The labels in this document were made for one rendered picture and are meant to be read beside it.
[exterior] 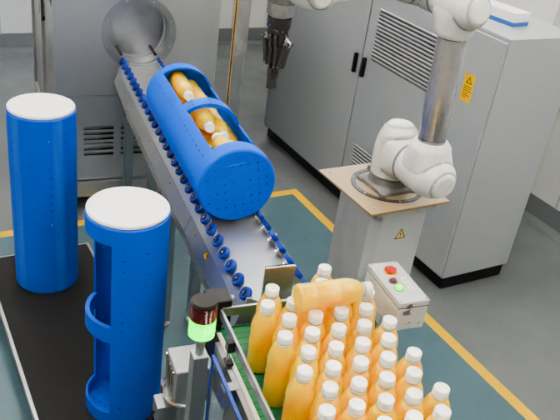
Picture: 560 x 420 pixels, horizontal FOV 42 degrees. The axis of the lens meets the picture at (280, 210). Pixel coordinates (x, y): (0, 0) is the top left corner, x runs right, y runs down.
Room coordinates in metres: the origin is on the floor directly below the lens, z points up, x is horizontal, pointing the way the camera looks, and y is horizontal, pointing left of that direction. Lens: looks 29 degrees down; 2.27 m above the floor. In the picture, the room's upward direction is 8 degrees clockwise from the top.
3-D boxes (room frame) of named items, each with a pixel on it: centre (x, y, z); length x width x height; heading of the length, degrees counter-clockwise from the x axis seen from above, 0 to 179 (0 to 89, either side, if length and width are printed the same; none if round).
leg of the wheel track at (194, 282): (2.81, 0.35, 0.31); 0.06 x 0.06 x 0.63; 25
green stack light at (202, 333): (1.33, 0.14, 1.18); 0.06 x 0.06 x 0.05
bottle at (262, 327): (1.54, 0.00, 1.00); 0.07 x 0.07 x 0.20
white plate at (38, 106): (2.80, 1.06, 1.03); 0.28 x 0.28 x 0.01
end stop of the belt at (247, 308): (1.76, -0.06, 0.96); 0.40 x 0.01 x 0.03; 115
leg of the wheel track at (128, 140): (3.65, 0.89, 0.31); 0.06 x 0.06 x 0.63; 25
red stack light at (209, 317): (1.33, 0.14, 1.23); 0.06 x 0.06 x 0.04
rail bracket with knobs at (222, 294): (1.71, 0.14, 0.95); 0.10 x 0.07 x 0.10; 115
